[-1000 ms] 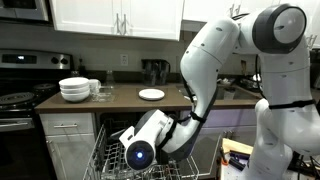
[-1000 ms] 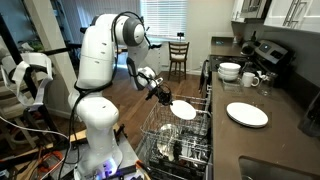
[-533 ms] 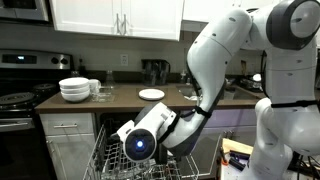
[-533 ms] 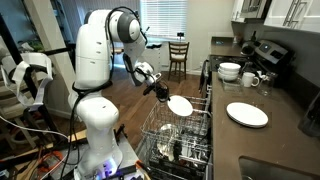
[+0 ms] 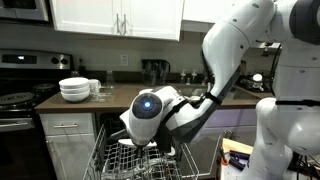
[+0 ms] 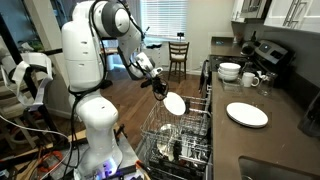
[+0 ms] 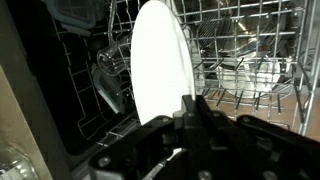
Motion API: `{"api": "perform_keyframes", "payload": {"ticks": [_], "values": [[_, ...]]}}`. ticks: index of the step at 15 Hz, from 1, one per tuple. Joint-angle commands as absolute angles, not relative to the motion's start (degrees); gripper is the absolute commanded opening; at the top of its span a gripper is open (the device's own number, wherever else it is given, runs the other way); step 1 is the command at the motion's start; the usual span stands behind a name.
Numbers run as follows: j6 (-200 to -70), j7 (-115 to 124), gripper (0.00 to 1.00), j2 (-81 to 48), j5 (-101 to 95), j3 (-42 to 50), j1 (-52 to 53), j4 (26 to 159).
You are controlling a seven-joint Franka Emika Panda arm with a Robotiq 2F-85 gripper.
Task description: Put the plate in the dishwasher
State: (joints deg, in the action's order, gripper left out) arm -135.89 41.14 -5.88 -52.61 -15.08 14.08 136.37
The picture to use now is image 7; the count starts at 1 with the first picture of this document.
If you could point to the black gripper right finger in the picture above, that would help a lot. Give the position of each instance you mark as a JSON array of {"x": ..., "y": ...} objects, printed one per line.
[{"x": 260, "y": 150}]

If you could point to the white round plate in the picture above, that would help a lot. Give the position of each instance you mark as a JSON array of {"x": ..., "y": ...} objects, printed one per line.
[{"x": 160, "y": 63}]

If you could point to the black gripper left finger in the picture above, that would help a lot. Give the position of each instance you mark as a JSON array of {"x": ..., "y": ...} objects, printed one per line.
[{"x": 140, "y": 146}]

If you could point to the stainless steel bowl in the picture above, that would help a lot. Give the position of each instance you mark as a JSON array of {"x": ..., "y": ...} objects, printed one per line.
[{"x": 260, "y": 30}]

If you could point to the clear drinking glass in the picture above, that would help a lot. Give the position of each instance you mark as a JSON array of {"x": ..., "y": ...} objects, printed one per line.
[{"x": 111, "y": 60}]

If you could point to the glass container teal lid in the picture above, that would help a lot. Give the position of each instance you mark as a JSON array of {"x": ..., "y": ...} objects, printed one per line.
[
  {"x": 108, "y": 90},
  {"x": 73, "y": 13}
]

